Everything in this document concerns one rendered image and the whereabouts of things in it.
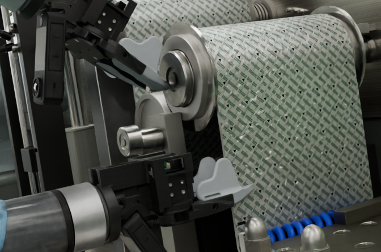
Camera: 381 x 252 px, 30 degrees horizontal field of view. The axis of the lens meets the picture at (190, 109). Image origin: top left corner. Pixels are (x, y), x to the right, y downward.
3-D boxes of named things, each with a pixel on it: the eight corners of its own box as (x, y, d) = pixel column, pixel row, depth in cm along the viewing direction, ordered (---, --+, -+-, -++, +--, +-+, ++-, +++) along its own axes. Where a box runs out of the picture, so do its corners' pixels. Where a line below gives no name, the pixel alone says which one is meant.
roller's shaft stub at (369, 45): (324, 69, 109) (320, 41, 109) (358, 64, 113) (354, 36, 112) (343, 67, 105) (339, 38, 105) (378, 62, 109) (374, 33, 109)
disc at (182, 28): (168, 132, 102) (152, 30, 101) (171, 132, 102) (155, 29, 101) (223, 131, 89) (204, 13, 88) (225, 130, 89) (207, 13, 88)
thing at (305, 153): (237, 250, 91) (216, 108, 90) (372, 209, 103) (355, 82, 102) (239, 251, 91) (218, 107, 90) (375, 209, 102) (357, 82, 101)
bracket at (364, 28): (325, 39, 110) (323, 26, 110) (353, 35, 113) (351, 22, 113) (347, 35, 106) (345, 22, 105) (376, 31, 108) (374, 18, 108)
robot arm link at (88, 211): (79, 259, 77) (55, 248, 84) (118, 248, 79) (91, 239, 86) (68, 191, 76) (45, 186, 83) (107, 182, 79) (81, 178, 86)
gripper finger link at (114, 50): (151, 64, 89) (92, 25, 86) (145, 74, 89) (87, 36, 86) (137, 68, 93) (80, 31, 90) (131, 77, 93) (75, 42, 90)
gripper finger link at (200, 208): (238, 194, 86) (174, 210, 82) (240, 206, 86) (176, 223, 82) (219, 191, 90) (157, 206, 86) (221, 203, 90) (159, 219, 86)
